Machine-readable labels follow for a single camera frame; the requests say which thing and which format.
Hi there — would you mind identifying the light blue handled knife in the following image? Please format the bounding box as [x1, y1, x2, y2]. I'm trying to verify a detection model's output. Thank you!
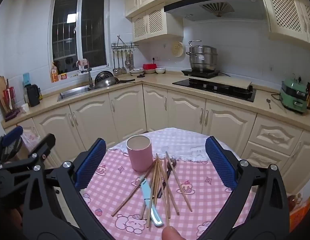
[140, 177, 164, 228]

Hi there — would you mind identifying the pink checkered tablecloth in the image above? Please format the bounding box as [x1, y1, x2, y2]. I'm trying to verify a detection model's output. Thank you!
[80, 146, 256, 240]

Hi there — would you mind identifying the black gas stove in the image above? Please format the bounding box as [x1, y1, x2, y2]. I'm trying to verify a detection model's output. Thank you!
[172, 78, 257, 102]

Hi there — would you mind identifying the green countertop appliance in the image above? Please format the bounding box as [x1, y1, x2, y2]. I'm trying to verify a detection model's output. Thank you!
[280, 77, 310, 114]

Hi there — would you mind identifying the wall utensil rack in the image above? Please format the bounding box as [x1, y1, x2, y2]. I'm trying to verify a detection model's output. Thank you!
[111, 42, 140, 51]

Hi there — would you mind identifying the pile of wooden chopsticks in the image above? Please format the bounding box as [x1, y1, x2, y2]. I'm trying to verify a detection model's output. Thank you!
[111, 152, 193, 228]

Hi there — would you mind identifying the large lattice door cabinet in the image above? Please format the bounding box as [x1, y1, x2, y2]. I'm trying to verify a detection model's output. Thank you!
[260, 0, 310, 45]

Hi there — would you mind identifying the perforated cream lid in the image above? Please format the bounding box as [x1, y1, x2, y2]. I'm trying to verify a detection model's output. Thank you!
[171, 42, 185, 57]

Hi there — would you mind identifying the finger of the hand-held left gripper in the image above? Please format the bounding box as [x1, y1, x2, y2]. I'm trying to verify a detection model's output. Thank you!
[27, 133, 56, 165]
[0, 126, 24, 166]

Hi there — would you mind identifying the pink plastic bag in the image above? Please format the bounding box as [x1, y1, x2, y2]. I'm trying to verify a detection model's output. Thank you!
[20, 131, 42, 153]

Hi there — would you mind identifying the pink cup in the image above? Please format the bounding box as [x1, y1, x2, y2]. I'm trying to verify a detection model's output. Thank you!
[126, 134, 154, 172]

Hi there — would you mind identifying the small lattice door cabinet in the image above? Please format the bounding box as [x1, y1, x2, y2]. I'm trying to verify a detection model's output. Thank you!
[132, 2, 184, 43]

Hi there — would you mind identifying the black induction cooker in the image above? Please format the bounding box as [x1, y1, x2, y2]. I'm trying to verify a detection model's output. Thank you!
[181, 69, 219, 79]

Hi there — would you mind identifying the black knife block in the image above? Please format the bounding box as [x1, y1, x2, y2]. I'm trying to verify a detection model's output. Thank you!
[25, 84, 41, 107]

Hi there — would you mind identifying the steel sink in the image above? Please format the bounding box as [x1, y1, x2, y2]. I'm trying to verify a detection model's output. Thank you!
[57, 85, 96, 102]

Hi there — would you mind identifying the kitchen window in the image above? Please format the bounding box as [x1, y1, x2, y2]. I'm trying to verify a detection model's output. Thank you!
[50, 0, 109, 80]

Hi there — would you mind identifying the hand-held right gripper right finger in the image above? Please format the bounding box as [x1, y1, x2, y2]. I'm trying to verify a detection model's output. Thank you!
[199, 136, 290, 240]

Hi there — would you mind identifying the black colander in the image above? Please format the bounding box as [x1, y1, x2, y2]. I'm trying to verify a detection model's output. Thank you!
[95, 70, 114, 84]

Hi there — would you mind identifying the person's right hand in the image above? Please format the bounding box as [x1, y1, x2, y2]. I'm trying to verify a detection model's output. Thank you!
[162, 226, 182, 240]

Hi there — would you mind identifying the purple tool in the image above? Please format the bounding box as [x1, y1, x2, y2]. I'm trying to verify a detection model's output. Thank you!
[5, 109, 20, 121]

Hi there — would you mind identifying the pale lace-edged cloth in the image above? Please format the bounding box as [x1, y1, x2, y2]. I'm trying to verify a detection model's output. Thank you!
[107, 127, 212, 164]

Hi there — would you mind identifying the range hood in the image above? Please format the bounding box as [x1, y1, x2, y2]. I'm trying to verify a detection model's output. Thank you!
[164, 0, 267, 22]

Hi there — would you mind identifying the steel faucet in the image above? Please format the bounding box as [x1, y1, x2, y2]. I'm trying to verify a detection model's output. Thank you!
[77, 60, 93, 88]

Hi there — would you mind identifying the dark handled spoon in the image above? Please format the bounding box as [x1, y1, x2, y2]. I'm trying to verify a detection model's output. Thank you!
[157, 159, 177, 198]

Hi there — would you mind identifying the orange packet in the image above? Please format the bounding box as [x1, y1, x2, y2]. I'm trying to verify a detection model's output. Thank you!
[51, 62, 59, 83]

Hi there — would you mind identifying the beige kitchen countertop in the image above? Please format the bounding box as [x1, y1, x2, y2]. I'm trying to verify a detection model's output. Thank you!
[1, 71, 310, 129]

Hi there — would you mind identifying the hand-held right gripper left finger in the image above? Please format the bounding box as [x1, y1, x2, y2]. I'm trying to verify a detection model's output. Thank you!
[21, 138, 113, 240]

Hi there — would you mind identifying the orange box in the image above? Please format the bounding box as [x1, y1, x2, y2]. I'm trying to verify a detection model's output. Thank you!
[288, 192, 310, 231]

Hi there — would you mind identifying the steel steamer pot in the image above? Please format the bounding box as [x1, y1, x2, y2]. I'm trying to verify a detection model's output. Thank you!
[186, 40, 218, 72]

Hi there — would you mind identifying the red utensil holder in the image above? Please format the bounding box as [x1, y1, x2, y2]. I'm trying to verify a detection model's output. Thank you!
[2, 86, 17, 111]

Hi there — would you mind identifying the steel wok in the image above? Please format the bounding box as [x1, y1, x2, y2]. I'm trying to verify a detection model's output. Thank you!
[95, 76, 136, 89]

